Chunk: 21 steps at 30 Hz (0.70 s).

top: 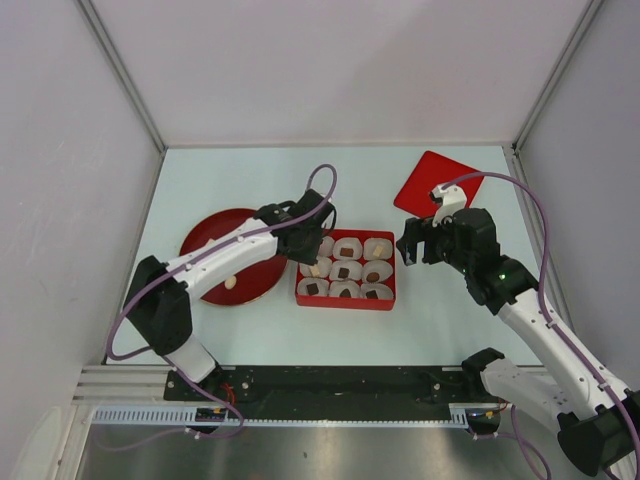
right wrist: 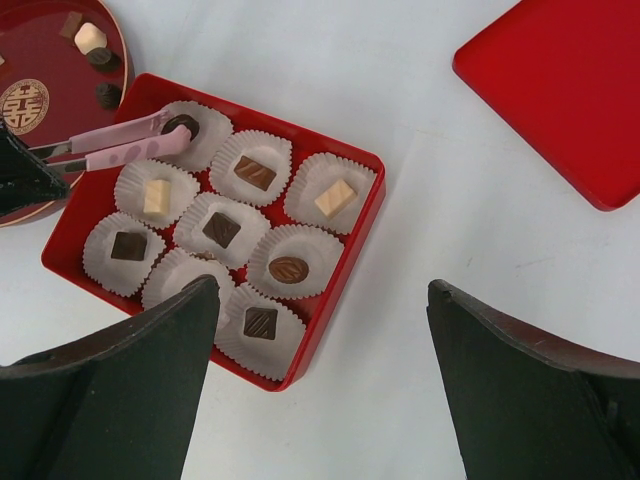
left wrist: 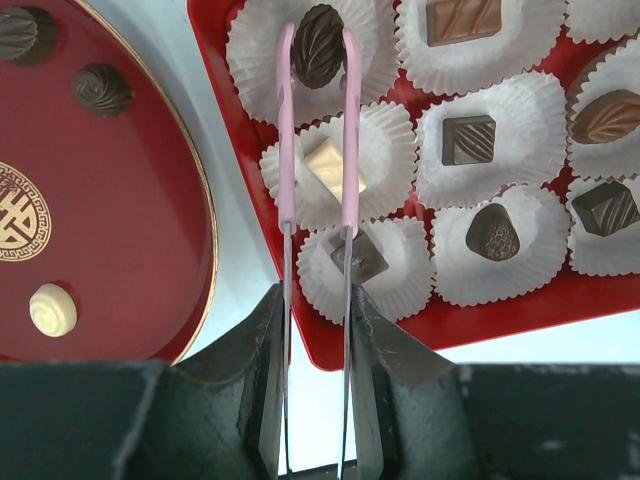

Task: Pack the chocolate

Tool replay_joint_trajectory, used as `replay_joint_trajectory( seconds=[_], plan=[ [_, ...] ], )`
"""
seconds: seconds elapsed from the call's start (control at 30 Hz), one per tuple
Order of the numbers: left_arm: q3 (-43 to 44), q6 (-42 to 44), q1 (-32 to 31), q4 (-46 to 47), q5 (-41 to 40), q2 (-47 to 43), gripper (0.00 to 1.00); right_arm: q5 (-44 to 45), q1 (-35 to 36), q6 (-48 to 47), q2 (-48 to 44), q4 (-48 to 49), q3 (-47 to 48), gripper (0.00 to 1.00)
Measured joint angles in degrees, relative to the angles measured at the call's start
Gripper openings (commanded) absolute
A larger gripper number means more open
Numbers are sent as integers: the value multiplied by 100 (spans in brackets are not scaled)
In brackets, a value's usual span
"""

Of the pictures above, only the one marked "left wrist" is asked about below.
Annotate dark heart chocolate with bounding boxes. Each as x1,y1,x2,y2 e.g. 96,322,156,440
465,203,520,262

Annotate pink metal tongs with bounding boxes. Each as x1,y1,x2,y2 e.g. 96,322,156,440
276,23,361,479

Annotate milk leaf shaped chocolate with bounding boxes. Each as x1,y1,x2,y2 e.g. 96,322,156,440
571,90,639,144

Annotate white bar chocolate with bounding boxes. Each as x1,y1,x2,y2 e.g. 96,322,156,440
305,138,343,202

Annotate milk marbled bar chocolate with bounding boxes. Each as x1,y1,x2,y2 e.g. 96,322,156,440
425,0,502,47

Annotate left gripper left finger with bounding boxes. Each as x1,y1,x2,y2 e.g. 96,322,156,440
177,284,288,479

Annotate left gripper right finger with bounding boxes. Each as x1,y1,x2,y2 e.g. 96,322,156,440
345,286,455,479

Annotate dark square ridged chocolate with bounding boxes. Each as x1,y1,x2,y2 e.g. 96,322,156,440
571,181,639,237
441,115,496,166
328,229,389,284

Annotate dark swirl round chocolate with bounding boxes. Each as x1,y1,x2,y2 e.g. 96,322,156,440
72,63,134,117

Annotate round red plate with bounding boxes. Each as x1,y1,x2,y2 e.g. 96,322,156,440
1,1,218,362

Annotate white paper cup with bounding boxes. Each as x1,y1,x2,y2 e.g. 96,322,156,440
565,0,639,43
258,101,419,232
567,36,639,179
416,72,567,209
396,1,566,95
566,178,639,276
297,217,435,325
432,186,570,306
226,0,399,127

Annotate white round swirl chocolate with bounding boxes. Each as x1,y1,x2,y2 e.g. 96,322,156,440
29,283,78,338

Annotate dark oval chocolate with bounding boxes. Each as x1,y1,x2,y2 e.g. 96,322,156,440
291,4,345,89

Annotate red chocolate box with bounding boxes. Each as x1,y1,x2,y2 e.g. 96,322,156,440
187,1,639,371

